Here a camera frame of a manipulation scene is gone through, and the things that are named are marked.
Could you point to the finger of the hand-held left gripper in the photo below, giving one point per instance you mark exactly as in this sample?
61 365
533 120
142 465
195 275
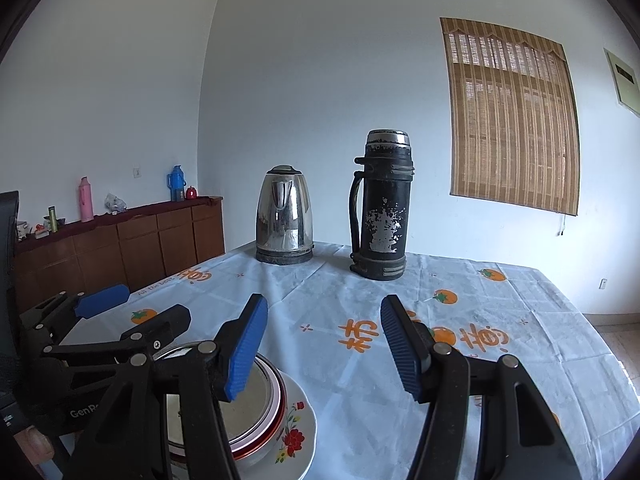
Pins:
170 322
102 301

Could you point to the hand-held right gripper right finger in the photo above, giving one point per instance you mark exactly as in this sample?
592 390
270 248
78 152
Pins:
400 345

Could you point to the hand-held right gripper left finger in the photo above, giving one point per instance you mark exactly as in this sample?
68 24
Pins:
245 345

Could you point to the pink plastic bowl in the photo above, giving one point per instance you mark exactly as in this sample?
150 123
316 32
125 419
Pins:
276 391

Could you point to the white plate with red flowers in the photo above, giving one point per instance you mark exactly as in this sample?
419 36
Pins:
300 410

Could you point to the person's left hand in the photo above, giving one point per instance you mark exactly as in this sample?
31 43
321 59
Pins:
32 445

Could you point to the printed light blue tablecloth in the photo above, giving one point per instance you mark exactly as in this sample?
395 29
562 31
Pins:
350 300

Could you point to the brown wooden sideboard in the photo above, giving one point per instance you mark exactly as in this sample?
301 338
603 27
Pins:
140 245

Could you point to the green bottle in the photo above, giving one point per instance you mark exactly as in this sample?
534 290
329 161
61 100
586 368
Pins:
52 219

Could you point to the crumpled plastic bag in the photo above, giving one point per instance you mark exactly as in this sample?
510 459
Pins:
115 203

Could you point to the pink thermos bottle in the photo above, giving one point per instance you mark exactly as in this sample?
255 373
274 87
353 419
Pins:
85 202

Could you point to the small red jar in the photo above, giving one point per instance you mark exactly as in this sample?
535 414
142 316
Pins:
192 193

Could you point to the worn black vacuum flask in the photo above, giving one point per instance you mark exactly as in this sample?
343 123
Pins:
382 210

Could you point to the blue thermos jug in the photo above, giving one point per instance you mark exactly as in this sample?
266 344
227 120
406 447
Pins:
176 185

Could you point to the stainless steel electric kettle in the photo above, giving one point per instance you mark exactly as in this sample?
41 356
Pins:
282 210

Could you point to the bamboo window blind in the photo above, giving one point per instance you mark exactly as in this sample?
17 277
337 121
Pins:
510 120

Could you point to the pale wall panel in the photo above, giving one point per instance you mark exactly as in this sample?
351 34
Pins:
625 80

